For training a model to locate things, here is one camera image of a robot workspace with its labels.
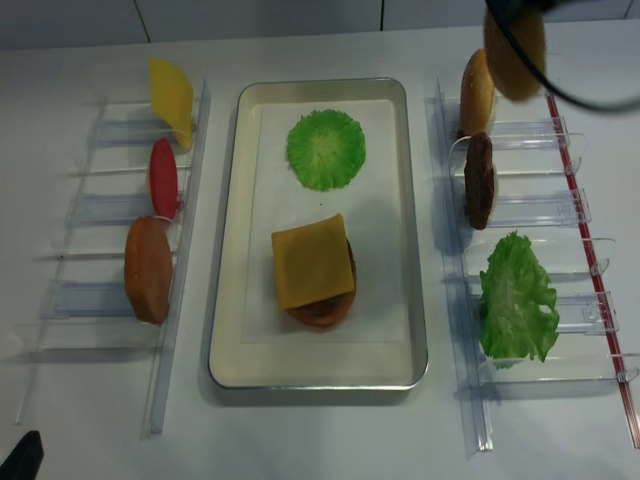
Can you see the ruffled green lettuce leaf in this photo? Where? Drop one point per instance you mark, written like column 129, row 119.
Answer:
column 518, row 306

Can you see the white paper tray liner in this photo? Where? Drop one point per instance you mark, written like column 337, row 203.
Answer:
column 371, row 207

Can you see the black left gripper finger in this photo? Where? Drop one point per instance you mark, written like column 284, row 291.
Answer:
column 24, row 462

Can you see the clear acrylic left rack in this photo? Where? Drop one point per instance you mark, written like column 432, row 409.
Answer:
column 85, row 313

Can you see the round flat lettuce leaf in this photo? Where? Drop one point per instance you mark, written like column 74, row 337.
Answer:
column 326, row 149

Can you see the golden top bun half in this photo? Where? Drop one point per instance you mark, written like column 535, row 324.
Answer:
column 509, row 74

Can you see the tan bun half in rack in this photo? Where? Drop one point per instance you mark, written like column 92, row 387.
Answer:
column 477, row 97

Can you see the clear acrylic rack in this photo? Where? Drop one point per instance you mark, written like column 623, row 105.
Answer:
column 85, row 313
column 535, row 161

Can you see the orange cheese slice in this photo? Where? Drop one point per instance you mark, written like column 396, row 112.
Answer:
column 312, row 263

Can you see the yellow cheese slice in rack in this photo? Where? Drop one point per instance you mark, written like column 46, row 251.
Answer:
column 172, row 98

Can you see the brown bun half left rack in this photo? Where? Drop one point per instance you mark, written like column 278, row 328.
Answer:
column 148, row 270

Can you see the dark meat patty in rack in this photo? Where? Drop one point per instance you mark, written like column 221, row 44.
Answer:
column 480, row 183

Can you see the cream metal tray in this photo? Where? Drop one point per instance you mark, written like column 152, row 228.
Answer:
column 236, row 364

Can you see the red tomato slice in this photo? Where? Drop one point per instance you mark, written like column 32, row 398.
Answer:
column 163, row 180

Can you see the bottom bun half on tray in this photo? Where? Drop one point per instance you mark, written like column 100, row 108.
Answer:
column 329, row 322

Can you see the clear acrylic right rack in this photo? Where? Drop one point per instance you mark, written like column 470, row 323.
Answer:
column 535, row 161

